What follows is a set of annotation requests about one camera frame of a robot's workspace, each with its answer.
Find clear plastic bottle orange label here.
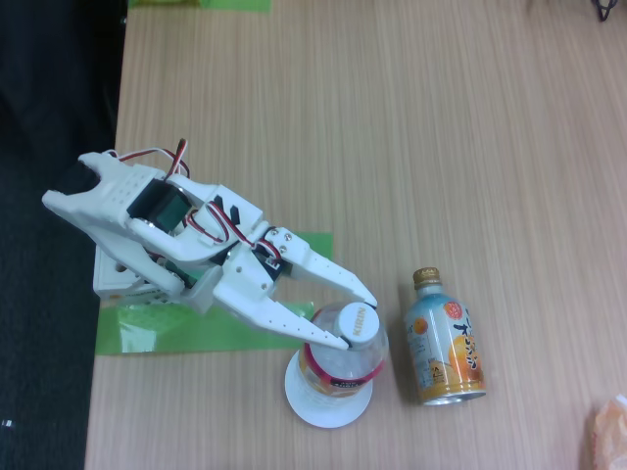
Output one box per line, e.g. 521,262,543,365
288,302,391,415

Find orange drink bottle can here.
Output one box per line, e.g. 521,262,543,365
403,266,487,407

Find short green tape strip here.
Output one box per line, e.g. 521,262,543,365
291,230,335,263

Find long green tape strip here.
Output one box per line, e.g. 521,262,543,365
96,298,315,356

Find small white round plate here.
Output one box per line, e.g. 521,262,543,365
284,350,374,430

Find green tape piece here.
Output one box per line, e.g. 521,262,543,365
198,0,271,14

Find orange plastic bag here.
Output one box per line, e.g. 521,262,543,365
582,394,627,470

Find black cable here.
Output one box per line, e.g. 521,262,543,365
590,0,621,24

